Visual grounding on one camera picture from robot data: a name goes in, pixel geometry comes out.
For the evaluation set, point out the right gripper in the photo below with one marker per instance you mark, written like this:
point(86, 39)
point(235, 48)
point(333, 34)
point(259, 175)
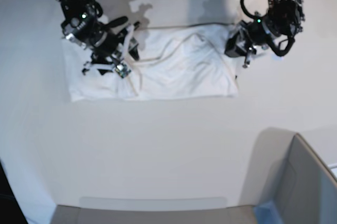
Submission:
point(110, 49)

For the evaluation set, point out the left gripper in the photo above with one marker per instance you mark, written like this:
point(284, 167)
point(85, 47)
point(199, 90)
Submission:
point(244, 40)

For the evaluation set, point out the white printed t-shirt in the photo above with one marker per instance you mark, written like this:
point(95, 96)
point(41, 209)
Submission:
point(175, 63)

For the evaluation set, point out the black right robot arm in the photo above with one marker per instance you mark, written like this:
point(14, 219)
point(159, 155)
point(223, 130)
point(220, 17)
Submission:
point(82, 20)

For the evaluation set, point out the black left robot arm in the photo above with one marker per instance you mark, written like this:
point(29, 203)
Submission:
point(275, 30)

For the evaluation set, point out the grey storage bin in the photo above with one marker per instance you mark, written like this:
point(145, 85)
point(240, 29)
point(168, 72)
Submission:
point(303, 189)

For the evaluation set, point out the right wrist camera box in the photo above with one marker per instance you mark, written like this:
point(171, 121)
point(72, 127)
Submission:
point(122, 70)

